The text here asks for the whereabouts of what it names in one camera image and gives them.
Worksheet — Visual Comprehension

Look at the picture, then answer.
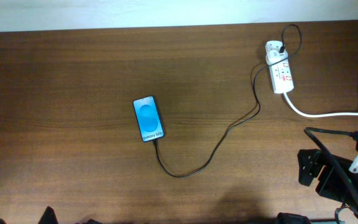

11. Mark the black charger cable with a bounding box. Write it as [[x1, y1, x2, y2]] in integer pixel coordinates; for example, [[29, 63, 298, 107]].
[[152, 24, 303, 179]]

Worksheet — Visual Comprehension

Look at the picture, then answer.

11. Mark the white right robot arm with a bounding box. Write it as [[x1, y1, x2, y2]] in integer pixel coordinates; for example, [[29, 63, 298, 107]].
[[273, 149, 358, 223]]

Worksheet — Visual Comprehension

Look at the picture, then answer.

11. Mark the white charger plug adapter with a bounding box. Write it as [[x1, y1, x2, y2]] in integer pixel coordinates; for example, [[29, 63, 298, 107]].
[[265, 45, 288, 65]]

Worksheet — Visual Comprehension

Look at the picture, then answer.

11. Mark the white power strip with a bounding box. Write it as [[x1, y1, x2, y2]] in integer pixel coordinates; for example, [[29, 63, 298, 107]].
[[265, 40, 295, 95]]

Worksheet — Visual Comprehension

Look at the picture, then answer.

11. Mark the white power strip cord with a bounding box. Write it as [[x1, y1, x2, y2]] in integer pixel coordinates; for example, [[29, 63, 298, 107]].
[[283, 55, 358, 118]]

